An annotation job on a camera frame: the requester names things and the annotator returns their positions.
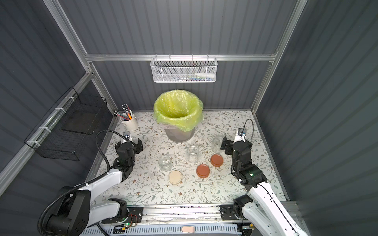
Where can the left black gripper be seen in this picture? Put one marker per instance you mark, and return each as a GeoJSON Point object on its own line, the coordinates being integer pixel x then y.
{"type": "Point", "coordinates": [128, 146]}

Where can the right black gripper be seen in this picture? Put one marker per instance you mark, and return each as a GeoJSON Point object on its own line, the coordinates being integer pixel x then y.
{"type": "Point", "coordinates": [234, 146]}

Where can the oatmeal jar with terracotta lid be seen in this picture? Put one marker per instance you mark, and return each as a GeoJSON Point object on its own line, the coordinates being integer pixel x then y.
{"type": "Point", "coordinates": [216, 144]}

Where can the oatmeal jar with beige lid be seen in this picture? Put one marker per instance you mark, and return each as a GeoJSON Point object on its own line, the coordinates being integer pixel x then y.
{"type": "Point", "coordinates": [165, 163]}

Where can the beige jar lid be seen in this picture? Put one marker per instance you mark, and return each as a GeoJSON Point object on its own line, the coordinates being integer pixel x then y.
{"type": "Point", "coordinates": [175, 177]}

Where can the grey bin with green bag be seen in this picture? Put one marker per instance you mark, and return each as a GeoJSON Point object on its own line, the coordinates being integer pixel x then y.
{"type": "Point", "coordinates": [179, 112]}

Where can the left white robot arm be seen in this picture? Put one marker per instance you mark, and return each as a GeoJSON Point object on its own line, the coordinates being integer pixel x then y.
{"type": "Point", "coordinates": [72, 212]}

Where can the white pen cup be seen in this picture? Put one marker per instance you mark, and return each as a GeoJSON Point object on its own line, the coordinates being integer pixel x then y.
{"type": "Point", "coordinates": [130, 125]}

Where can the pens in cup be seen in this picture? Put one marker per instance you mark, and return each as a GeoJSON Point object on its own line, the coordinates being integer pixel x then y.
{"type": "Point", "coordinates": [125, 114]}

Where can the white tube in basket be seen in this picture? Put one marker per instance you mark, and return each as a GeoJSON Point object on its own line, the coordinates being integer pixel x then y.
{"type": "Point", "coordinates": [207, 76]}

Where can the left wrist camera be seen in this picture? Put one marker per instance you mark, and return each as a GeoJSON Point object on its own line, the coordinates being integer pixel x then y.
{"type": "Point", "coordinates": [127, 136]}

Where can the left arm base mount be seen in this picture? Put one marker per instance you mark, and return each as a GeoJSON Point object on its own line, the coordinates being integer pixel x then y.
{"type": "Point", "coordinates": [134, 215]}

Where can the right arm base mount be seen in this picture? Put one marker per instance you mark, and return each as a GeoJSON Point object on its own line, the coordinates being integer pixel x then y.
{"type": "Point", "coordinates": [227, 212]}

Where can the black wire side basket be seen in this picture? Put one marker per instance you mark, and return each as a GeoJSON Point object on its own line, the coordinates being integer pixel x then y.
{"type": "Point", "coordinates": [66, 133]}

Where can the white wire wall basket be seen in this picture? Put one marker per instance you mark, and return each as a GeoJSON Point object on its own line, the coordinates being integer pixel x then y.
{"type": "Point", "coordinates": [182, 71]}

